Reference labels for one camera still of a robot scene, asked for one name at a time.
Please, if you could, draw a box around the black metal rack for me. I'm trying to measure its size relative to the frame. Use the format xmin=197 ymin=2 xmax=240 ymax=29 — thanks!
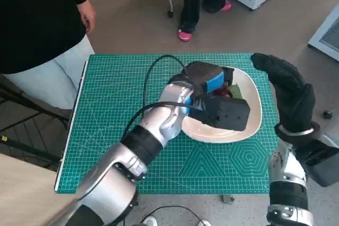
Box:
xmin=0 ymin=74 xmax=71 ymax=168

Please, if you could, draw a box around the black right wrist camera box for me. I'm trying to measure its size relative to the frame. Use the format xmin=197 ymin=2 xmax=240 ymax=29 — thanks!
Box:
xmin=292 ymin=137 xmax=339 ymax=187

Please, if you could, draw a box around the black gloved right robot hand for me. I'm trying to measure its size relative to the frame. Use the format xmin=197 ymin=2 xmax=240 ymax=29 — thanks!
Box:
xmin=250 ymin=52 xmax=316 ymax=133

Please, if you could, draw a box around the beige wooden board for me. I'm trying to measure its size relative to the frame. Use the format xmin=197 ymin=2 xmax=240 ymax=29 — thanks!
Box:
xmin=0 ymin=153 xmax=77 ymax=226

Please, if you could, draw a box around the standing person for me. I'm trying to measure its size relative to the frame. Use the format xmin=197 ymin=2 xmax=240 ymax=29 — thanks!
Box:
xmin=0 ymin=0 xmax=97 ymax=110

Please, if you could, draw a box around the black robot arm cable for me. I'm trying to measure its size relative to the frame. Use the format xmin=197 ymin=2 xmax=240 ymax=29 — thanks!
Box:
xmin=123 ymin=55 xmax=206 ymax=144

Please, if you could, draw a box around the curved black floor cable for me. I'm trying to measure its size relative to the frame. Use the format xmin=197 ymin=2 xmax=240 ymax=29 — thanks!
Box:
xmin=139 ymin=205 xmax=203 ymax=226

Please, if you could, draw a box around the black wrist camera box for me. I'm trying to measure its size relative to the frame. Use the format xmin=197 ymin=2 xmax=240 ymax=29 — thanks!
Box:
xmin=292 ymin=137 xmax=339 ymax=187
xmin=189 ymin=95 xmax=252 ymax=133

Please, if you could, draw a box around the grey metal table bracket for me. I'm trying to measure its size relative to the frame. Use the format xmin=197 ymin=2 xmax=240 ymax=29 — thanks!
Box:
xmin=221 ymin=194 xmax=236 ymax=205

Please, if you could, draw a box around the green cutting mat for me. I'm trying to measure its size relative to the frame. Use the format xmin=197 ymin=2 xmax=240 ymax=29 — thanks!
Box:
xmin=54 ymin=52 xmax=283 ymax=194

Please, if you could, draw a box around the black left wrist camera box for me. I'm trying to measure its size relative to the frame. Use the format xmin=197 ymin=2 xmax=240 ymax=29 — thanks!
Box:
xmin=189 ymin=95 xmax=252 ymax=133

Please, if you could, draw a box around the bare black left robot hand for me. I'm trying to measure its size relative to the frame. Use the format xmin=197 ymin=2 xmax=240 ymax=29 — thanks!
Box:
xmin=182 ymin=61 xmax=236 ymax=97

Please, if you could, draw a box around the red toy grape bunch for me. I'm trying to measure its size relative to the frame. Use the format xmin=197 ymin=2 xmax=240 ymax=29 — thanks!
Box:
xmin=211 ymin=82 xmax=243 ymax=100

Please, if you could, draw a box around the small white mesh cabinet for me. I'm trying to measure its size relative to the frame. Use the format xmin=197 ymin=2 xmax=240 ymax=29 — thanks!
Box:
xmin=307 ymin=8 xmax=339 ymax=62

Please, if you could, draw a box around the white square plate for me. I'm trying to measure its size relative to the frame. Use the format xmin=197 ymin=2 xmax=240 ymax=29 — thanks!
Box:
xmin=181 ymin=66 xmax=263 ymax=143

